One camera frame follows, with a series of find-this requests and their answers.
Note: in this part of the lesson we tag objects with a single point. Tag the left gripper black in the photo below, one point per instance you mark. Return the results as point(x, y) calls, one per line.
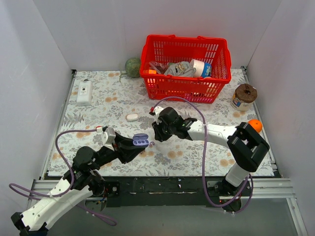
point(122, 150)

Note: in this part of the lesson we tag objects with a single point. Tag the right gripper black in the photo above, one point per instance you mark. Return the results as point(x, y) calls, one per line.
point(162, 129)

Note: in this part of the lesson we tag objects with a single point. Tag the purple earbud charging case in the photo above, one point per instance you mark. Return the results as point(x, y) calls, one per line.
point(140, 139)

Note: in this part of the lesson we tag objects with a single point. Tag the white earbud charging case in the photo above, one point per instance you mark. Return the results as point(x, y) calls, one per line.
point(132, 117)

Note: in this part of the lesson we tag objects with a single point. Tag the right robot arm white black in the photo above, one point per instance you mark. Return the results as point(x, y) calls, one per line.
point(244, 142)

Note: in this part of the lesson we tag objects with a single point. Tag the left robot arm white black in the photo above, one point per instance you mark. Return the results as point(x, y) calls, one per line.
point(81, 181)

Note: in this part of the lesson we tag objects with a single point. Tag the small orange item in basket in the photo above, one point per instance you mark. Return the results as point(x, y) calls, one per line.
point(150, 71)

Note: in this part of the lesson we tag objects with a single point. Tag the dark red snack packet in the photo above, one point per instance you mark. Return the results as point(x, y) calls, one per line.
point(160, 68)

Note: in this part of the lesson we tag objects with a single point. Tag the red plastic shopping basket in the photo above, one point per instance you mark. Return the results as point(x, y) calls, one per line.
point(168, 49)

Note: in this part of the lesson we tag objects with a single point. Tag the blue white paper roll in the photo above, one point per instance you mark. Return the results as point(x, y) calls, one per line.
point(201, 69)

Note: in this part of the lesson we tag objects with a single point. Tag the white rectangular device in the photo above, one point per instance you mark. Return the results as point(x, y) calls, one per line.
point(84, 95)

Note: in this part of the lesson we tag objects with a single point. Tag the green round melon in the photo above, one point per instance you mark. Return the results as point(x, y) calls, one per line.
point(132, 67)

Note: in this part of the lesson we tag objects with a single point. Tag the brown lidded jar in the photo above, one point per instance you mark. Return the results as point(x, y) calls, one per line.
point(243, 97)

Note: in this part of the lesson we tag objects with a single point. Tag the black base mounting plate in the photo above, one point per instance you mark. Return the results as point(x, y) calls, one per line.
point(169, 191)

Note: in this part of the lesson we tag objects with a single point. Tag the orange fruit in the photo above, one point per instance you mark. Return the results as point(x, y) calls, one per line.
point(256, 125)

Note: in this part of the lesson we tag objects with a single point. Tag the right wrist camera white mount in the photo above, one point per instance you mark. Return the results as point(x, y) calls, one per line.
point(155, 111)

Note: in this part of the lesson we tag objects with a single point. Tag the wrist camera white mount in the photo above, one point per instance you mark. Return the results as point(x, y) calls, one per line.
point(155, 111)
point(108, 135)

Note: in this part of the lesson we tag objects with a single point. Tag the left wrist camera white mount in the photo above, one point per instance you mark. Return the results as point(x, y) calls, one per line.
point(108, 135)

